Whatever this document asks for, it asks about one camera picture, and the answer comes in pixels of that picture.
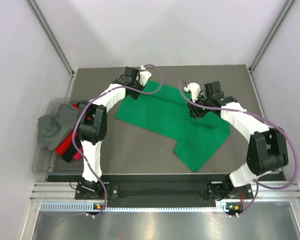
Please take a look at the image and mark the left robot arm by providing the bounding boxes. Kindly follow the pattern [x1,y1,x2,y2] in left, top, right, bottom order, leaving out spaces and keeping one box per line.
[75,66,152,199]

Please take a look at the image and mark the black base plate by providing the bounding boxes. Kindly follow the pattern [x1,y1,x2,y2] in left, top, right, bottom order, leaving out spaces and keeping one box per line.
[74,181,253,201]

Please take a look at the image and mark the aluminium frame rail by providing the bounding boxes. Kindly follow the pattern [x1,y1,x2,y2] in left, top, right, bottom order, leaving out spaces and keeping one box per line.
[30,182,300,202]

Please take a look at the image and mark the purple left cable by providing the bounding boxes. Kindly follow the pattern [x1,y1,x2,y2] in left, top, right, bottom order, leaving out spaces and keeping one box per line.
[39,63,165,231]

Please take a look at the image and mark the pink t shirt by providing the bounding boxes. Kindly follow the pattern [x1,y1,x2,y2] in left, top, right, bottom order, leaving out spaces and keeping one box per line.
[73,151,82,161]

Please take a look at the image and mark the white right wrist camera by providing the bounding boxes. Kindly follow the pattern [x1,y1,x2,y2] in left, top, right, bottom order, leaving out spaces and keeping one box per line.
[183,82,201,103]

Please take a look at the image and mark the grey slotted cable duct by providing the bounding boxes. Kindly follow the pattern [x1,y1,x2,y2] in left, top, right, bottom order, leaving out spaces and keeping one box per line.
[40,202,241,213]

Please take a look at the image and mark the aluminium corner post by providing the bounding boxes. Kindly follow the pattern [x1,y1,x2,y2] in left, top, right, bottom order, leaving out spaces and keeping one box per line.
[25,0,75,76]
[248,0,297,74]

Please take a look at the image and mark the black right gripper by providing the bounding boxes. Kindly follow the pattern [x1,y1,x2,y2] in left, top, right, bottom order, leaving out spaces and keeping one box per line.
[187,92,213,120]

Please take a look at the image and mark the left aluminium corner post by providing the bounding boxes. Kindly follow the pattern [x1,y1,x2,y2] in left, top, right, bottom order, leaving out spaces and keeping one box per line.
[25,0,75,76]

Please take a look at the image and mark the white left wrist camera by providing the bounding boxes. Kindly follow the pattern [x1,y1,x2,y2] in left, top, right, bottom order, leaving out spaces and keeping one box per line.
[139,65,152,87]

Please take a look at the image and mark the clear plastic bin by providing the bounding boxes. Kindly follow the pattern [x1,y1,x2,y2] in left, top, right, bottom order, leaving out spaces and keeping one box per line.
[32,97,86,175]

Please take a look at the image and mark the grey t shirt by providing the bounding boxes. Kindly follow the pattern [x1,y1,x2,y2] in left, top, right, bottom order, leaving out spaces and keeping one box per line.
[37,104,78,151]

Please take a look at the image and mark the right aluminium corner post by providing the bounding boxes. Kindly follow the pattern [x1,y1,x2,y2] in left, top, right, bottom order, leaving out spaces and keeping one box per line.
[248,0,297,74]

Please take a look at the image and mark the green t shirt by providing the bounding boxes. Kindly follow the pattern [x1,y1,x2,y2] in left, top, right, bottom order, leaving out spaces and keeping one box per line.
[115,81,231,172]

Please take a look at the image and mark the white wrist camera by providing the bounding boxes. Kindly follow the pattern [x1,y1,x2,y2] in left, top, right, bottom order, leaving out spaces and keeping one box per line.
[183,82,201,103]
[139,65,152,87]

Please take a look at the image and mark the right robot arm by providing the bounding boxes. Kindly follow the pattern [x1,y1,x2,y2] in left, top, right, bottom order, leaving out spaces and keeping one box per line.
[183,81,289,201]

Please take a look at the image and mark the red t shirt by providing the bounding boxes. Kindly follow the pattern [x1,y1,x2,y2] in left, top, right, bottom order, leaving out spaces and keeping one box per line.
[55,103,79,156]

